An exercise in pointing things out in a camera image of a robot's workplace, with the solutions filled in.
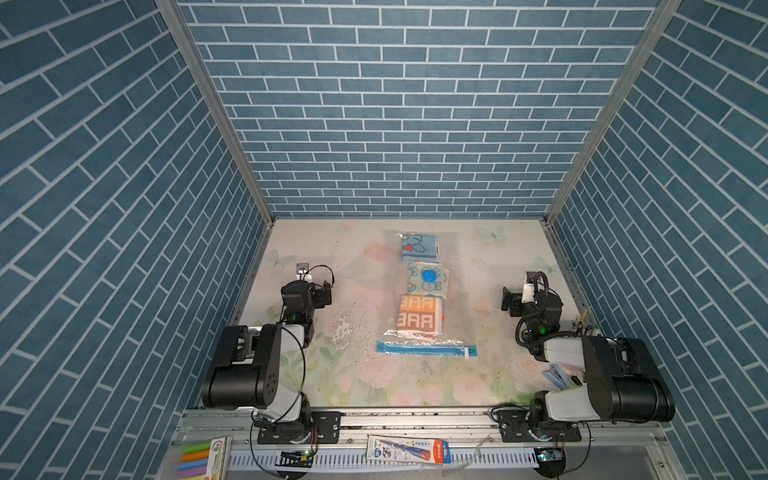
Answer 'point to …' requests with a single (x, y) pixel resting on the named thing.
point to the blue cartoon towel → (420, 248)
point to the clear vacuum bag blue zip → (394, 282)
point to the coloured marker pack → (206, 460)
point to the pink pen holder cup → (567, 352)
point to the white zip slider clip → (466, 352)
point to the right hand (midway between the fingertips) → (525, 289)
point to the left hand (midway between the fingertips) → (316, 281)
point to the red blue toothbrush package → (407, 449)
